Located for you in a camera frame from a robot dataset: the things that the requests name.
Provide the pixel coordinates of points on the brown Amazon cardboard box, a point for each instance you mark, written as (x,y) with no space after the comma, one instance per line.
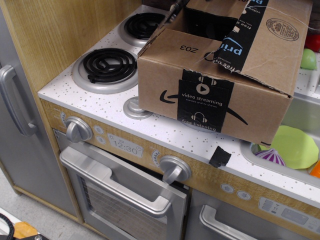
(228,66)

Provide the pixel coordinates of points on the silver small burner disc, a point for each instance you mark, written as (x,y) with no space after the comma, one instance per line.
(131,109)

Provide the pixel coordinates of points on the silver right oven knob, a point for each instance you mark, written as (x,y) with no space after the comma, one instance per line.
(174,169)

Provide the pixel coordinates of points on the silver oven knob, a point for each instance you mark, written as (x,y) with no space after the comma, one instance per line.
(77,130)
(174,169)

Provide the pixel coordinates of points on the black tape piece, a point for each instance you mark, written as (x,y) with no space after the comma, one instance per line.
(220,158)

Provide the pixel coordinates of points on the front black coil stove burner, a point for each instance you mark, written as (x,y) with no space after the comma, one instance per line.
(106,71)

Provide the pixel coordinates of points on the black coil stove burner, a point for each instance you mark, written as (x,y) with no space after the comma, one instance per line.
(106,71)
(137,29)

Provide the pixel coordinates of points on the silver left oven knob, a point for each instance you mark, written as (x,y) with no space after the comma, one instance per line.
(77,130)

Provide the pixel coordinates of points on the silver toy oven door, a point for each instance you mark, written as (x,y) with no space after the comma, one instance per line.
(122,201)

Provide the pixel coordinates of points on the rear black coil stove burner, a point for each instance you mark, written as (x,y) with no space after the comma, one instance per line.
(137,29)

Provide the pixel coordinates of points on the silver dishwasher door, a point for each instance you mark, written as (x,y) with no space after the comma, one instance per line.
(213,219)

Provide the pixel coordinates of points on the purple toy onion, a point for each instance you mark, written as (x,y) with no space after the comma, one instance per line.
(271,155)

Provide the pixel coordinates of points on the grey toy fridge door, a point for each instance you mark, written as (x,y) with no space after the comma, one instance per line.
(26,155)

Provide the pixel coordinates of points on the lime green toy plate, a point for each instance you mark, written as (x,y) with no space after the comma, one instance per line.
(297,149)

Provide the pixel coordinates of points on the silver toy sink basin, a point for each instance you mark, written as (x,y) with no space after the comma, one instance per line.
(303,114)

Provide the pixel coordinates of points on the green toy ball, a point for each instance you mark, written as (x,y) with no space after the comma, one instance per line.
(308,60)

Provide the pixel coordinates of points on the orange toy piece in sink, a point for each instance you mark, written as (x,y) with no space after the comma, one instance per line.
(315,172)

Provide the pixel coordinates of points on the red toy bottle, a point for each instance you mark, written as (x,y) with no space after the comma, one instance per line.
(312,42)

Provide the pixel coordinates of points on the orange object on floor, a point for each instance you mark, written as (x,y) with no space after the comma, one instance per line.
(23,229)

